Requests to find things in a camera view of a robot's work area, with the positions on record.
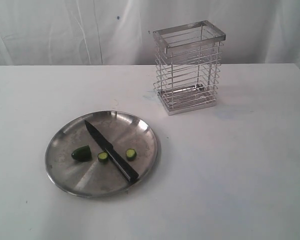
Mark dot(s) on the black handled knife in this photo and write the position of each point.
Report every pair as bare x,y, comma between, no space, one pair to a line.
123,167

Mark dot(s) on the green cucumber piece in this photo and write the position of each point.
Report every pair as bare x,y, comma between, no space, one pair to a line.
82,154

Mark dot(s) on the round steel plate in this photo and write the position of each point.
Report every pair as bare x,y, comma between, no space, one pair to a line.
92,179

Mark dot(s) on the white backdrop curtain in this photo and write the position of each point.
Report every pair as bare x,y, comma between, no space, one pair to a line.
119,32

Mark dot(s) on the wire cutlery rack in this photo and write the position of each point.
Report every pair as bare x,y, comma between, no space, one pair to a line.
188,59

